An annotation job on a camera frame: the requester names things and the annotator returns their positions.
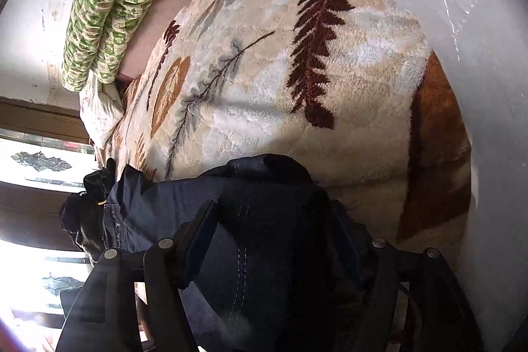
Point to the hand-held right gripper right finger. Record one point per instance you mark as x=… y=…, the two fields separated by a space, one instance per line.
x=352 y=253

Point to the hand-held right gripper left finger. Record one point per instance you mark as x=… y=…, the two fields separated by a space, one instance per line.
x=198 y=238

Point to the dark blue embroidered jeans pants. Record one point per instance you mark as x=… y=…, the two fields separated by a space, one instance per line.
x=268 y=211

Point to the black garment with yellow label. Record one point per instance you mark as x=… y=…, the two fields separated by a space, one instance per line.
x=88 y=211

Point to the white floral pillow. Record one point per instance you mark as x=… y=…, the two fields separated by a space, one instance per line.
x=101 y=108

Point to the etched glass window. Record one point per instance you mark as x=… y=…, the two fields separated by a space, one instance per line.
x=41 y=166

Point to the cream leaf print blanket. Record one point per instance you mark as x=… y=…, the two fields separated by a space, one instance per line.
x=288 y=88

